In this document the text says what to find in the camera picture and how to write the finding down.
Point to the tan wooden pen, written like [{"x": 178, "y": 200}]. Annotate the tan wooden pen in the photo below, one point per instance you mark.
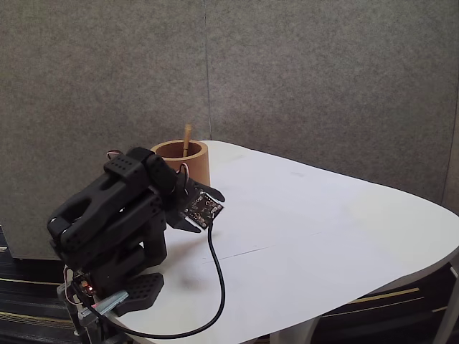
[{"x": 186, "y": 141}]

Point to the brown cylindrical pen holder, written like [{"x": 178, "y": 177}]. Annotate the brown cylindrical pen holder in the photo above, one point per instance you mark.
[{"x": 199, "y": 168}]

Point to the metal table clamp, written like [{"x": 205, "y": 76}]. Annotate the metal table clamp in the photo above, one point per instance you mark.
[{"x": 111, "y": 301}]

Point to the controller board with red LED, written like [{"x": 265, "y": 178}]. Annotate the controller board with red LED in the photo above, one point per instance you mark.
[{"x": 86, "y": 286}]

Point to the white table leg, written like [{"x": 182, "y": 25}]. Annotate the white table leg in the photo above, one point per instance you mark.
[
  {"x": 287, "y": 337},
  {"x": 446, "y": 322}
]

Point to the bare camera circuit board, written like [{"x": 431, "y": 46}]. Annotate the bare camera circuit board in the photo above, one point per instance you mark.
[{"x": 202, "y": 209}]

